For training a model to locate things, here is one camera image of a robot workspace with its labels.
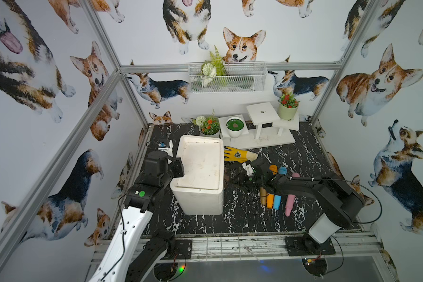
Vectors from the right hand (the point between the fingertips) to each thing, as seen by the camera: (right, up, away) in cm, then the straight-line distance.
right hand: (229, 183), depth 85 cm
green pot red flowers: (+32, +40, +10) cm, 52 cm away
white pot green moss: (+3, +28, +4) cm, 29 cm away
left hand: (-20, +14, -13) cm, 28 cm away
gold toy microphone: (+17, -6, +1) cm, 18 cm away
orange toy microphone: (+20, -7, +1) cm, 21 cm away
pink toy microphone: (+30, -8, +1) cm, 31 cm away
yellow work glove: (+6, +12, +17) cm, 22 cm away
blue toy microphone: (+23, -8, 0) cm, 25 cm away
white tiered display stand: (+20, +28, +19) cm, 39 cm away
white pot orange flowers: (-11, +29, +12) cm, 33 cm away
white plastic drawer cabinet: (-11, +3, -21) cm, 24 cm away
